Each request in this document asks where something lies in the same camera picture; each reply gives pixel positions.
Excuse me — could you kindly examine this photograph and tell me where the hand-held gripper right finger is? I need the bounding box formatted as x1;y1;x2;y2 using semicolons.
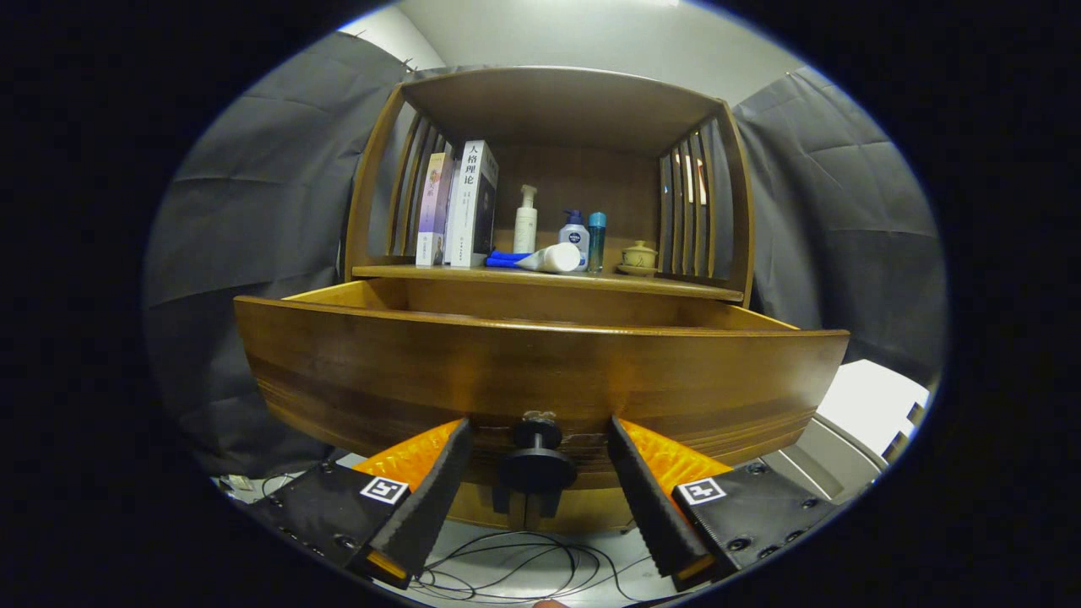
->
606;415;850;592

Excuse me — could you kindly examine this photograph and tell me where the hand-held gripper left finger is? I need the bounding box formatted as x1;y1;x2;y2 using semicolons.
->
263;416;474;590

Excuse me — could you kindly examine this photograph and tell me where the wooden drawer with black knob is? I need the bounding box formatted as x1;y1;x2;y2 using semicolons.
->
233;277;851;495

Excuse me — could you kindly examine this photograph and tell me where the white and green tube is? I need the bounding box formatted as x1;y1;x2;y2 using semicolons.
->
515;242;584;274

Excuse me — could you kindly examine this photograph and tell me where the wooden cabinet door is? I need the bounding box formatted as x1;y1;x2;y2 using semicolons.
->
525;490;638;535
448;486;526;533

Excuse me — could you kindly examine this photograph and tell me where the wooden countertop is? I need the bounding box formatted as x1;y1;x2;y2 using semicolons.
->
352;253;746;302

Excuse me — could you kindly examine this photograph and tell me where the brown wooden cabinet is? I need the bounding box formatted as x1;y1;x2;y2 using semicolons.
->
342;66;757;535

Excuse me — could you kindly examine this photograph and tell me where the grey ribbed panel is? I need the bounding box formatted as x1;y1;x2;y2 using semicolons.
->
760;412;889;506

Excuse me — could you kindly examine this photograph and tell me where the white board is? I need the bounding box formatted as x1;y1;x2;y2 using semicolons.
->
815;359;932;457

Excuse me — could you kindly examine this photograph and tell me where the yellow ceramic lidded teacup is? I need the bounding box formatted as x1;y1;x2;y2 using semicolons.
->
616;241;660;277

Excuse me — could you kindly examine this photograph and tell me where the white bottle with blue cap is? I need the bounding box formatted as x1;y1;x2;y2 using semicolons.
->
558;209;591;271

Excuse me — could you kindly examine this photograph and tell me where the white pump bottle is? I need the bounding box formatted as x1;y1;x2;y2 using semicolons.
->
513;184;540;254

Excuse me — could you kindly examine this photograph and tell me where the purple book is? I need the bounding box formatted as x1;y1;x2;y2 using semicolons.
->
416;152;457;268

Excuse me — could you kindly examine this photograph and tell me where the thick white book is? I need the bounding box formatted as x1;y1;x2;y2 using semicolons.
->
443;139;500;269

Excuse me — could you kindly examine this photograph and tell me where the black backdrop cloth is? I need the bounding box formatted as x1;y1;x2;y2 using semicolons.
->
142;32;947;478

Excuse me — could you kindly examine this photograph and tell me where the black cable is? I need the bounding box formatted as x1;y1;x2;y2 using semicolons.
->
418;530;676;605

